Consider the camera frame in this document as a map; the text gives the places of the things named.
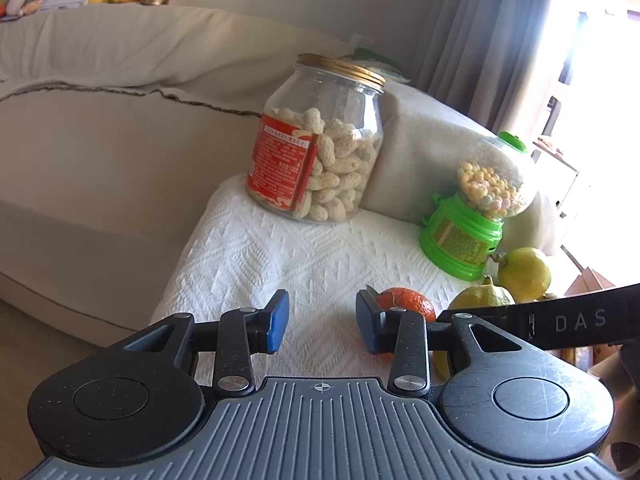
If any cream fleece blanket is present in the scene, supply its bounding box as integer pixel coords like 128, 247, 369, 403
360, 82, 558, 256

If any yellow-green pear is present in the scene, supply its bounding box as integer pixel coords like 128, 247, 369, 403
446, 276, 517, 312
490, 247, 552, 303

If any green candy dispenser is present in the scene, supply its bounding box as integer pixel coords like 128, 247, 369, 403
419, 131, 538, 282

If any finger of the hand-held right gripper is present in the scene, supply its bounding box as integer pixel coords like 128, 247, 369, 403
435, 302, 532, 344

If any glass peanut jar gold lid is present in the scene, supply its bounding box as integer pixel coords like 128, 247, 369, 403
245, 53, 387, 225

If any cream sofa throw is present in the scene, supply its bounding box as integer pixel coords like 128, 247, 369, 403
0, 2, 361, 118

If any mandarin orange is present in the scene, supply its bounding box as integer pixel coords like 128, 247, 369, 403
376, 287, 437, 364

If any green white packet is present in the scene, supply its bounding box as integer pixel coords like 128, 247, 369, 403
350, 47, 411, 86

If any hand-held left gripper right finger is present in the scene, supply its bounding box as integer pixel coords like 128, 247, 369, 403
356, 285, 538, 397

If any white textured cloth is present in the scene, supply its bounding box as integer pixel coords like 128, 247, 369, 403
150, 175, 501, 391

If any pink cardboard box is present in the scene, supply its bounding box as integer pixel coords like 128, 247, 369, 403
562, 245, 631, 297

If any window curtain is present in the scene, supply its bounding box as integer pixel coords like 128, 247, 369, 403
410, 0, 571, 141

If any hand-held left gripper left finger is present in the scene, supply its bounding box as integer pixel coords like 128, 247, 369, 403
107, 289, 291, 397

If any beige sofa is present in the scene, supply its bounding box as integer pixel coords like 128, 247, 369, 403
0, 2, 416, 351

